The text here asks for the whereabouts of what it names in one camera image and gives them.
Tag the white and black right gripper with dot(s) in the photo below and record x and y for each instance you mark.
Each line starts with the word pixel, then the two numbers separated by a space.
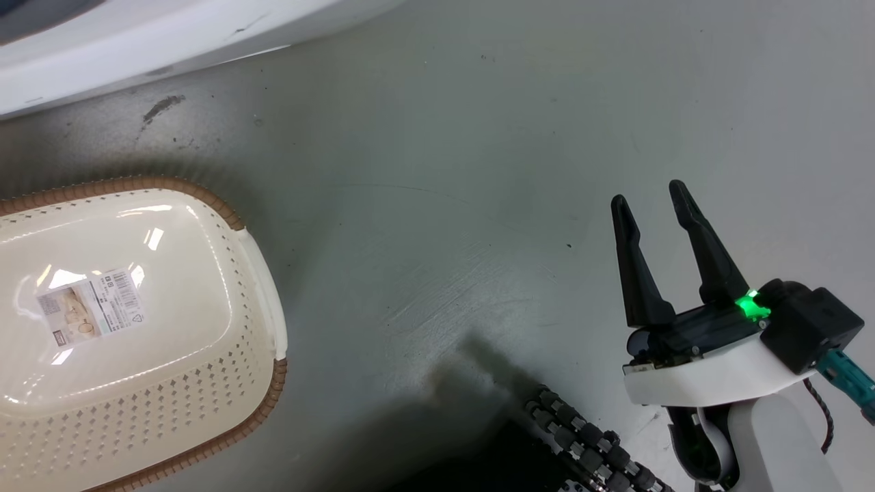
pixel 711 362

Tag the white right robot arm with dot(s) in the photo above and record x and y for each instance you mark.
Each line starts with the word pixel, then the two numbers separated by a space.
pixel 752 444

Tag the cream plastic laundry basket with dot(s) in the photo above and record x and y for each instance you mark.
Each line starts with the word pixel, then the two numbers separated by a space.
pixel 137 383

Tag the white washing machine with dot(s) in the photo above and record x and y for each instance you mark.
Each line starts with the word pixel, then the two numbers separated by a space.
pixel 137 34

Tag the paper product label sticker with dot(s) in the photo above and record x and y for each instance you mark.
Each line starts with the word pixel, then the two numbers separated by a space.
pixel 91 307

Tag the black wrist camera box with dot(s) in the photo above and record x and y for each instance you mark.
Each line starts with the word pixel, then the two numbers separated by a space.
pixel 810 328

